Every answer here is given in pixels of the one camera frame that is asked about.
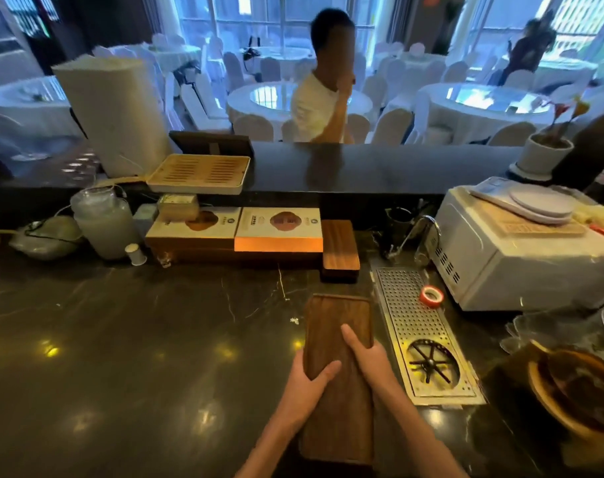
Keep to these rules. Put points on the person's right hand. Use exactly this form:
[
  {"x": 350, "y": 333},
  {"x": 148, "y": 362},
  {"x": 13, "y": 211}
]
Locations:
[{"x": 376, "y": 365}]

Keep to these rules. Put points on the person's left hand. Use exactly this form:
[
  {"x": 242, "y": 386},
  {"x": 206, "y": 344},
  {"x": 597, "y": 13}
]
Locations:
[{"x": 302, "y": 393}]

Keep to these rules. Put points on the person's left thumb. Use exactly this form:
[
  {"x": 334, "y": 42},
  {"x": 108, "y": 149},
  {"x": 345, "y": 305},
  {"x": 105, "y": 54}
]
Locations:
[{"x": 325, "y": 375}]

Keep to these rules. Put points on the person's right thumb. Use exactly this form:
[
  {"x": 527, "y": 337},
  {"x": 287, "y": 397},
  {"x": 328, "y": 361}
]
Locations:
[{"x": 354, "y": 341}]

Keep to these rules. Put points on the long dark wooden tray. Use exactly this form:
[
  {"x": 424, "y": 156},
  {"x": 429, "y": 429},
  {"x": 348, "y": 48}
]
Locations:
[{"x": 339, "y": 418}]

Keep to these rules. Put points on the person's left forearm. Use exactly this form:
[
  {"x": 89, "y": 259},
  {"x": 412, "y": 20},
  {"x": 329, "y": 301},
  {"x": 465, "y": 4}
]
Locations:
[{"x": 269, "y": 448}]

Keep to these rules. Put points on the person's right forearm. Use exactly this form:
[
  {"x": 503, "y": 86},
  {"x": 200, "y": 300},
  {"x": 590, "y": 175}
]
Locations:
[{"x": 421, "y": 438}]

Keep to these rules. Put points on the perforated metal drip tray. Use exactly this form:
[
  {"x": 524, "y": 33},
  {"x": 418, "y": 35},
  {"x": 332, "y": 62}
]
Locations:
[{"x": 416, "y": 323}]

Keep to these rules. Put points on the red tape roll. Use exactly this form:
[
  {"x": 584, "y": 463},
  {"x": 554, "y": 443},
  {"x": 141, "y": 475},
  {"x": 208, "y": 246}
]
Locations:
[{"x": 432, "y": 296}]

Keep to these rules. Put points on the small dark wooden block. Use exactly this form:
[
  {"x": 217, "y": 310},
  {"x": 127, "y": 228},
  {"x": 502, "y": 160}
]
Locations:
[{"x": 339, "y": 248}]

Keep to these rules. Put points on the black cup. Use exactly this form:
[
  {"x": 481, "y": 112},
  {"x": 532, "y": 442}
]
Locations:
[{"x": 397, "y": 226}]

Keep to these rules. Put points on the chrome faucet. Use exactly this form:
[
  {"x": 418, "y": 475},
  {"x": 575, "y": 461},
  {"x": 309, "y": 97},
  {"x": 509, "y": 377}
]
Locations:
[{"x": 426, "y": 238}]

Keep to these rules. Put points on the orange and white gift box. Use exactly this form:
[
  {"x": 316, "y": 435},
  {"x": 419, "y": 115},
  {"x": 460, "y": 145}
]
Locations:
[
  {"x": 197, "y": 231},
  {"x": 279, "y": 228}
]

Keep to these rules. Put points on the white microwave oven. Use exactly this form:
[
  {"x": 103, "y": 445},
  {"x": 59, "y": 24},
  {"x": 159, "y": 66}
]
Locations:
[{"x": 511, "y": 273}]

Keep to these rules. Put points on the clear glass dish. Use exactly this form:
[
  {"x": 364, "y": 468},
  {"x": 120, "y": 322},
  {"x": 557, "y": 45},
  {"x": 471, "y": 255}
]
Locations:
[{"x": 546, "y": 328}]

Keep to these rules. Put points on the light wooden board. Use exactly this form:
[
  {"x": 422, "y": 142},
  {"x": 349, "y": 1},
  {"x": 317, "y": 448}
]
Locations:
[{"x": 516, "y": 226}]

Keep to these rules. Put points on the small beige box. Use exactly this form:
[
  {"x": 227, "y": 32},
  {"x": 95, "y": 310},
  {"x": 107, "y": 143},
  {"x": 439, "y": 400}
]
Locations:
[{"x": 177, "y": 206}]

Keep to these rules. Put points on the small white cup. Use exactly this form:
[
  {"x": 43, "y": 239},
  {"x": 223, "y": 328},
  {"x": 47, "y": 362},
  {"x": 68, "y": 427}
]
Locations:
[{"x": 135, "y": 254}]

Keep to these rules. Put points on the white kitchen scale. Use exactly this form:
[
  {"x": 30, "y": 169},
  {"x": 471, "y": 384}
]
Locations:
[{"x": 536, "y": 201}]

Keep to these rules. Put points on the bamboo slatted tea tray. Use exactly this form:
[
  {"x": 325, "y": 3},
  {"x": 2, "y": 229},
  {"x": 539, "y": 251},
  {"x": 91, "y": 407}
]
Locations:
[{"x": 198, "y": 173}]

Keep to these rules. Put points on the black screen stand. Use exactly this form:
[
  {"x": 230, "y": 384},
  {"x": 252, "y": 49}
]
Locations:
[{"x": 222, "y": 143}]

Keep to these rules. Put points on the group of white covered chairs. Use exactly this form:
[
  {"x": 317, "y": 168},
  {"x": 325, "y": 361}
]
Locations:
[{"x": 391, "y": 94}]

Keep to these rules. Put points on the round white clothed table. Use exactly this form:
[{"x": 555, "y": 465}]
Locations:
[
  {"x": 28, "y": 106},
  {"x": 486, "y": 106},
  {"x": 269, "y": 99}
]

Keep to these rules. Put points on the white flower pot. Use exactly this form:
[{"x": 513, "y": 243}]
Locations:
[{"x": 543, "y": 156}]

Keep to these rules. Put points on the frosted glass jar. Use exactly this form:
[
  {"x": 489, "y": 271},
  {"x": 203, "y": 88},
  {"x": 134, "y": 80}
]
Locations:
[{"x": 105, "y": 223}]

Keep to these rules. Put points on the pale yellow bag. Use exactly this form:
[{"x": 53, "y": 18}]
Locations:
[{"x": 600, "y": 216}]

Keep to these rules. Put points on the dark bottle with white cap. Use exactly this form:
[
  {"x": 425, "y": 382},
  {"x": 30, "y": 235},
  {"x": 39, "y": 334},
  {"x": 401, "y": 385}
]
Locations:
[{"x": 603, "y": 184}]

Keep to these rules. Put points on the red and yellow flower plant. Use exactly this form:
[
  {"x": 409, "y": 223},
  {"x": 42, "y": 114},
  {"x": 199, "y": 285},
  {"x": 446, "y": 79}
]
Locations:
[{"x": 566, "y": 116}]

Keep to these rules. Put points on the clear plastic bag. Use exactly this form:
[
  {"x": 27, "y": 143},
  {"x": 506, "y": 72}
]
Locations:
[{"x": 45, "y": 238}]

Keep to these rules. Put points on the tall white paper roll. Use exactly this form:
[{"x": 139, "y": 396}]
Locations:
[{"x": 115, "y": 114}]

